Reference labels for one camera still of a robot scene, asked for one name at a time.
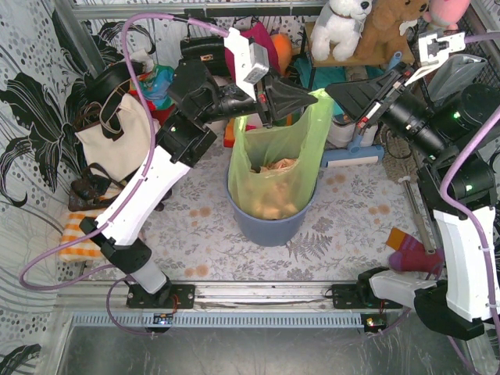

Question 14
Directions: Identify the green plastic trash bag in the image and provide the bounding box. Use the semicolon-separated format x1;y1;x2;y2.
227;89;334;220

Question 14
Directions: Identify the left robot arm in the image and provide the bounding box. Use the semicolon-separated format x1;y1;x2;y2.
80;60;317;309

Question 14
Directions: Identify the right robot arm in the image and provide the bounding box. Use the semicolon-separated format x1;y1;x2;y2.
326;64;499;341

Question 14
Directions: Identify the rainbow striped bag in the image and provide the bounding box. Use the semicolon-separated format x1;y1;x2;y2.
223;112;302;148

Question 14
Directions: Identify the cream canvas tote bag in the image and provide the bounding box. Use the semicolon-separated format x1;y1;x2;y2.
73;94;151;180

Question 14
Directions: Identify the blue-grey trash bin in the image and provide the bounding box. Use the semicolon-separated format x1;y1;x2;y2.
224;167;317;247

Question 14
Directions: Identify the dark brown leather bag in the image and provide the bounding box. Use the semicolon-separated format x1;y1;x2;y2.
68;162;125;212

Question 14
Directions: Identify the teal folded towel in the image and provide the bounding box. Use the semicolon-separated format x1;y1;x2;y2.
293;58;384;91

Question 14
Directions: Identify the wooden metal shelf rack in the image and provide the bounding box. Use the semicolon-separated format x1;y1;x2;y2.
298;22;415;88

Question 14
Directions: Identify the orange plush toy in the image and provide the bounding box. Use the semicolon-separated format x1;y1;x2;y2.
271;34;293;75

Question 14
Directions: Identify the black leather handbag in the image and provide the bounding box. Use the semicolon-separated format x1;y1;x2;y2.
180;36;226;65

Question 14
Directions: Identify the blue floor squeegee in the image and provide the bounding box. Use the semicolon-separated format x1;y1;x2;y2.
321;65;396;168

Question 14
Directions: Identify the silver foil pouch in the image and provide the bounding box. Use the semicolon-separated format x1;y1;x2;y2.
427;54;488;102

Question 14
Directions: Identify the magenta felt hat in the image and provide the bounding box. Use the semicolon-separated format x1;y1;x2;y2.
225;22;280;81

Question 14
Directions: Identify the brown teddy bear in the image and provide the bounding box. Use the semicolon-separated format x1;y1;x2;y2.
355;0;429;60

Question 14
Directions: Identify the white grey plush dog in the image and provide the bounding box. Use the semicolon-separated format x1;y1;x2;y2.
310;0;373;62

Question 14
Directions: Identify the red folded cloth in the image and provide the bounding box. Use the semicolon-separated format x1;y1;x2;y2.
152;105;176;126

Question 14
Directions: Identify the colourful scarf bundle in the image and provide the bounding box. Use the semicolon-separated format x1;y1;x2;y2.
138;65;174;111

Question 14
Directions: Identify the crumpled brown paper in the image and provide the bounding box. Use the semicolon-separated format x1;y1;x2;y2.
252;158;299;220

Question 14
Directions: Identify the pink plush toy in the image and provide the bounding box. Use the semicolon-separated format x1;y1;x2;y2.
423;0;470;31

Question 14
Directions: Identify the orange checkered cloth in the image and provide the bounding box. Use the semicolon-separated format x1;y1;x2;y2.
58;212;105;263

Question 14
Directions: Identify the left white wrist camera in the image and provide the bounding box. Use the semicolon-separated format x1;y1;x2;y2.
224;27;270;101

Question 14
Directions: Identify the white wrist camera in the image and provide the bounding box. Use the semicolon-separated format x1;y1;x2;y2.
224;27;270;101
405;31;466;87

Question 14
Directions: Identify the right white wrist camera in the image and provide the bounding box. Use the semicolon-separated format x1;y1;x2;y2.
405;31;466;87

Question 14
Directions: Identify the metal rod handle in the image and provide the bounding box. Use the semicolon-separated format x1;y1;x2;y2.
398;176;435;255

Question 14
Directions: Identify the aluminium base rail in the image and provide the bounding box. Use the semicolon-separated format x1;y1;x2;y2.
58;279;480;329

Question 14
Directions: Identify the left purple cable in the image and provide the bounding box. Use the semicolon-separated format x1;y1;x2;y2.
18;11;231;337

